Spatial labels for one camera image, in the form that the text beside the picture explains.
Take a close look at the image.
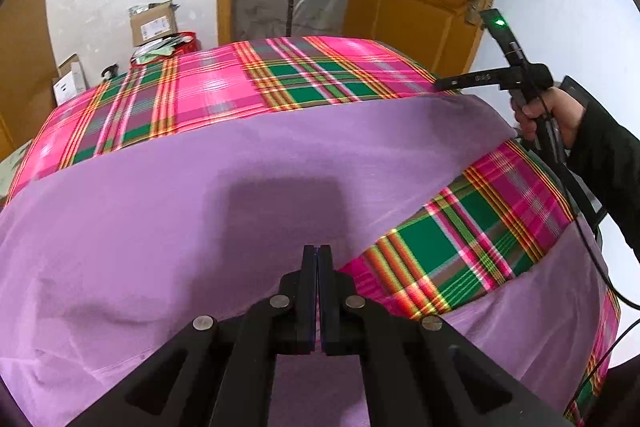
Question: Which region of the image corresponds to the wooden wardrobe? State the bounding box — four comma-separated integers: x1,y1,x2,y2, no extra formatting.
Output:
0,0,58,162

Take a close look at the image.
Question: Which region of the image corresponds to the brown cardboard box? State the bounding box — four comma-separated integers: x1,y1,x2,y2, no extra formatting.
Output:
129,0,180,48

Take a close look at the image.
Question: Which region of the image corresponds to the person's right forearm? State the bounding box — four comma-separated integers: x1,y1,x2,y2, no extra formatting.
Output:
565,99,640,268

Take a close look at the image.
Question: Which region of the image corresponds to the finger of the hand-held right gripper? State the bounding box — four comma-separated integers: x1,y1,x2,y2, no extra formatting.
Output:
433,74,474,94

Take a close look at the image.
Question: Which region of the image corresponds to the black mesh office chair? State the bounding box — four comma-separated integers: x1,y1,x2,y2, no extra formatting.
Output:
520,76,608,238

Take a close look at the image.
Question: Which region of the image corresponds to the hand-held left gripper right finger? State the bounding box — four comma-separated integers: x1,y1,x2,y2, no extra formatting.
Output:
318,244,568,427

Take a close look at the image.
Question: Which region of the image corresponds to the black cable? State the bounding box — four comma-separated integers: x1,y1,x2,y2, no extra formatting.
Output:
547,127,640,423

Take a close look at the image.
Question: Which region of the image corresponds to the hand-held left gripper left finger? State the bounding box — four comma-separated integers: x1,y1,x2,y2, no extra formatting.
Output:
65,244,319,427

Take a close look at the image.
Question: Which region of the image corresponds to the white cardboard box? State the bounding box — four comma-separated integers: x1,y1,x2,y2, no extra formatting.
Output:
52,53,90,105

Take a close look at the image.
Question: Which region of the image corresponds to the person's right hand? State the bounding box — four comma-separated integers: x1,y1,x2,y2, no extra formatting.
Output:
511,87,587,148

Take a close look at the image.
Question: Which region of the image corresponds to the purple fleece cloth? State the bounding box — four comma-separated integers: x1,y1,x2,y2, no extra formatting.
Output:
0,94,621,427

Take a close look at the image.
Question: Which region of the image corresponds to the pink green plaid bed sheet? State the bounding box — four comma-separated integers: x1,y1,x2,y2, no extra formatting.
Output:
5,36,621,427

